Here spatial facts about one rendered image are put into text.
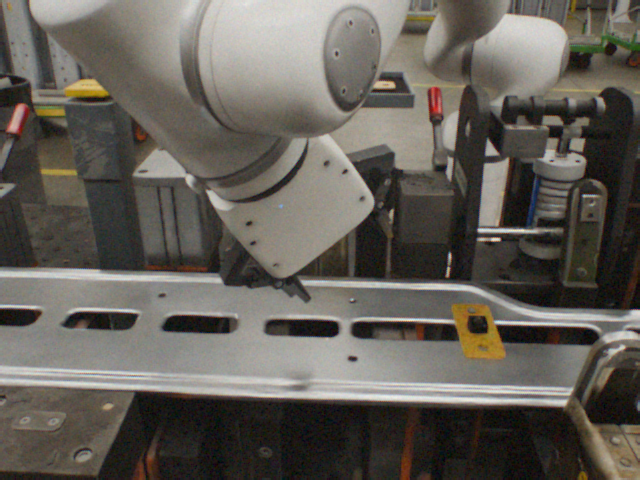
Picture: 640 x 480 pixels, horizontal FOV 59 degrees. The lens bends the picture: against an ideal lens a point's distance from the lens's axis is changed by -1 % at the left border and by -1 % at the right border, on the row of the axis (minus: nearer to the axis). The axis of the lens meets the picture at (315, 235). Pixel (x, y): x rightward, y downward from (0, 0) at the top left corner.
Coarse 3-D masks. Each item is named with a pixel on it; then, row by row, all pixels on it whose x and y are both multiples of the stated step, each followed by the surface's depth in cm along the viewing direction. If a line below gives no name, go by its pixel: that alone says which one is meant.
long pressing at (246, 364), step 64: (64, 320) 58; (256, 320) 58; (320, 320) 58; (384, 320) 58; (448, 320) 58; (512, 320) 58; (576, 320) 58; (0, 384) 50; (64, 384) 50; (128, 384) 50; (192, 384) 50; (256, 384) 50; (320, 384) 50; (384, 384) 49; (448, 384) 49; (512, 384) 49
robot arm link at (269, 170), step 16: (288, 144) 35; (304, 144) 36; (272, 160) 35; (288, 160) 36; (192, 176) 37; (240, 176) 35; (256, 176) 35; (272, 176) 35; (224, 192) 36; (240, 192) 36; (256, 192) 36
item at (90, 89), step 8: (80, 80) 83; (88, 80) 83; (72, 88) 78; (80, 88) 78; (88, 88) 78; (96, 88) 78; (72, 96) 79; (88, 96) 79; (96, 96) 78; (104, 96) 78
